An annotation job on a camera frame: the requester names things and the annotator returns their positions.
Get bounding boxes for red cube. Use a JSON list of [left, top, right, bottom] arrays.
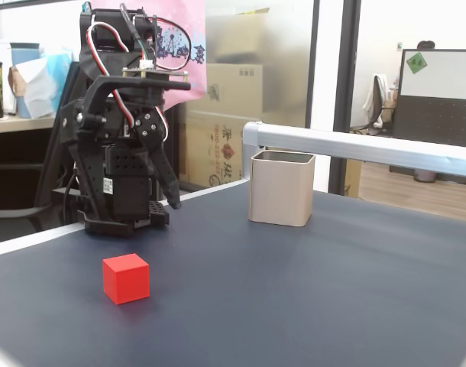
[[102, 252, 150, 306]]

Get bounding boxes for gold square metal container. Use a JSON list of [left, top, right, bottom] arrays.
[[248, 149, 316, 227]]

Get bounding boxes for cardboard box with red print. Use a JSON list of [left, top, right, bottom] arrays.
[[183, 110, 254, 189]]

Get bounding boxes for beige desk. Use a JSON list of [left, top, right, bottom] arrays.
[[0, 113, 59, 135]]

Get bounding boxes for cardboard box with black print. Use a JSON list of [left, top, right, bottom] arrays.
[[204, 63, 264, 114]]

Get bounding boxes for pink printed poster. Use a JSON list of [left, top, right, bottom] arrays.
[[150, 0, 208, 109]]

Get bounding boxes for blue tissue box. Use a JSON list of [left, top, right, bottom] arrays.
[[10, 41, 74, 119]]

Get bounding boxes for plain cardboard box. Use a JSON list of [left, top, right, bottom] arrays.
[[213, 7, 273, 64]]

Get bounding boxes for dark grey table mat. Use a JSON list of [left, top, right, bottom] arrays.
[[0, 181, 466, 367]]

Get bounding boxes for white garment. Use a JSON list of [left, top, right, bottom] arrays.
[[361, 73, 391, 129]]

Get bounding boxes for green sticker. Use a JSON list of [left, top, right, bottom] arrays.
[[406, 53, 427, 74]]

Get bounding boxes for pink waste bin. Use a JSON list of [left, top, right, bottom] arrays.
[[413, 167, 437, 183]]

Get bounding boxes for office cubicle partition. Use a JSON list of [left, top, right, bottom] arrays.
[[392, 48, 466, 149]]

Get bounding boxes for red white black servo cable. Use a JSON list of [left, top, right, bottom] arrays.
[[86, 21, 170, 143]]

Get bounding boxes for green white camera cable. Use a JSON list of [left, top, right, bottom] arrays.
[[133, 15, 158, 70]]

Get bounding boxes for aluminium profile rail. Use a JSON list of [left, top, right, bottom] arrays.
[[241, 121, 466, 179]]

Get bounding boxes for black door frame post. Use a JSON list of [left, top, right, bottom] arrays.
[[329, 0, 362, 198]]

